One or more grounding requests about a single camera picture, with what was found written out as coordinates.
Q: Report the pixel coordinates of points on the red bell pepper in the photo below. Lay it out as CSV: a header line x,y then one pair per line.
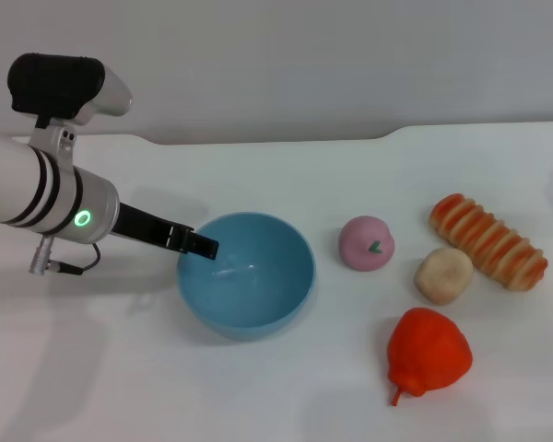
x,y
428,350

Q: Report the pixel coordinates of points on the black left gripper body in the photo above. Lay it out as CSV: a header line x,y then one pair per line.
x,y
152,230

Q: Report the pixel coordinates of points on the blue plastic bowl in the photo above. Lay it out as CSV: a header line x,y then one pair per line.
x,y
258,294

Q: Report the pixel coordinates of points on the beige egg yolk pastry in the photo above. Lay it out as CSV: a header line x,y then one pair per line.
x,y
442,276

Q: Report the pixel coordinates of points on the left wrist camera housing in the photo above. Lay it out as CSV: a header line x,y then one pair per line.
x,y
55,87

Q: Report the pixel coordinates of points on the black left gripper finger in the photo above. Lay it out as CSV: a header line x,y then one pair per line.
x,y
203,246

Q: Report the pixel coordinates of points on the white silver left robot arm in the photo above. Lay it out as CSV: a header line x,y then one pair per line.
x,y
27,184

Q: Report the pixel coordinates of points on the pink peach bun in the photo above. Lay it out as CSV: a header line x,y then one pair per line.
x,y
361,248

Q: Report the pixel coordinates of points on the orange striped long bread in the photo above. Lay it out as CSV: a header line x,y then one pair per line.
x,y
488,239

